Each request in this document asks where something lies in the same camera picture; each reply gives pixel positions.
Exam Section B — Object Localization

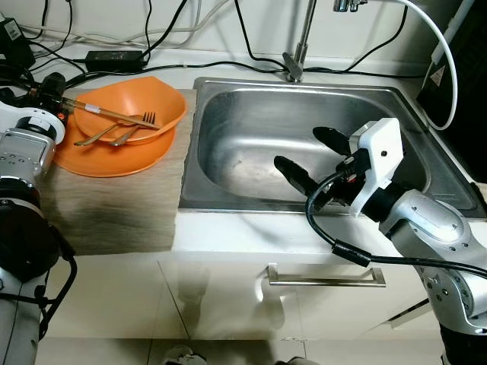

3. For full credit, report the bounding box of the metal faucet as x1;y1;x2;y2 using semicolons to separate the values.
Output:
282;0;371;83

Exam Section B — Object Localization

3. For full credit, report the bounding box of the dark robot left foot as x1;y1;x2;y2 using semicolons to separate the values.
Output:
162;346;208;365

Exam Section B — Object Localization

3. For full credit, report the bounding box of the orange plastic plate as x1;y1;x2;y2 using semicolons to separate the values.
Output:
52;122;177;178

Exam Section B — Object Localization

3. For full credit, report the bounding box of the dark robot right foot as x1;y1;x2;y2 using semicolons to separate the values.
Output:
275;356;320;365

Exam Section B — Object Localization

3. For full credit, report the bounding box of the black wall cable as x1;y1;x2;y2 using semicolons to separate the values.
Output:
303;0;412;77
232;0;288;75

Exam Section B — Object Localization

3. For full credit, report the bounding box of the gold metal fork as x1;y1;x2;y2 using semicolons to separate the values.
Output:
109;111;158;148

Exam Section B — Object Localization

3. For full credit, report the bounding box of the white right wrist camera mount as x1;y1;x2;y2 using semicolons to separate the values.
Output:
352;118;403;216

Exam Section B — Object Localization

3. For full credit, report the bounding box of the black charger with white labels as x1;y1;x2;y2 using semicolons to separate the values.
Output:
0;17;35;69

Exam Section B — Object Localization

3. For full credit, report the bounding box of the stainless steel sink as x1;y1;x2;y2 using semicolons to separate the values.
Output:
178;76;487;217

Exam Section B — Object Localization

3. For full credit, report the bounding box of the black power adapter brick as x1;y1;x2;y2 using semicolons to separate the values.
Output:
84;49;145;73

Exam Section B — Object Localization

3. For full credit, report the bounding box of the orange plastic bowl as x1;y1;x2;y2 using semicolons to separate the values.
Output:
72;75;187;145

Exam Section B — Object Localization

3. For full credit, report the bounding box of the patterned brown chopstick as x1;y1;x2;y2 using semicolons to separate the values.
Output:
65;97;162;129
65;99;162;130

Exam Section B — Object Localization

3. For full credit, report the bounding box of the black appliance with warning sticker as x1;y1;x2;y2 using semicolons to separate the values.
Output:
417;0;487;179

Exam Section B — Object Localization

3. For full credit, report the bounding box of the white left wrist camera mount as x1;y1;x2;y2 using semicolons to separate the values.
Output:
0;99;68;144

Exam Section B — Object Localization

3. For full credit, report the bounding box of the white faucet hose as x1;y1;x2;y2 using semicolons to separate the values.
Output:
365;0;459;132

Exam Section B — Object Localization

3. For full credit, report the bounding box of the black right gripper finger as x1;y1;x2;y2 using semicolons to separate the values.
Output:
314;126;355;154
274;155;323;195

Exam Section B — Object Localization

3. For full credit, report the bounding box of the dark robot foot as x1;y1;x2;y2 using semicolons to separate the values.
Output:
275;356;320;365
162;346;208;365

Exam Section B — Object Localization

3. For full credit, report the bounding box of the wood grain counter mat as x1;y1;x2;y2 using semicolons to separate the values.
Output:
38;87;197;256

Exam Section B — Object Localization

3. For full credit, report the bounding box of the silver drawer handle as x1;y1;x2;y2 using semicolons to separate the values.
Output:
266;264;387;288

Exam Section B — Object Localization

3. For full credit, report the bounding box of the white kitchen cabinet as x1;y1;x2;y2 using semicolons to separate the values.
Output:
42;255;487;358

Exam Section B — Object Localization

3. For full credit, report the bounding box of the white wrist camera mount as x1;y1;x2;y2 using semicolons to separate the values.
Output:
0;99;68;144
352;118;403;216

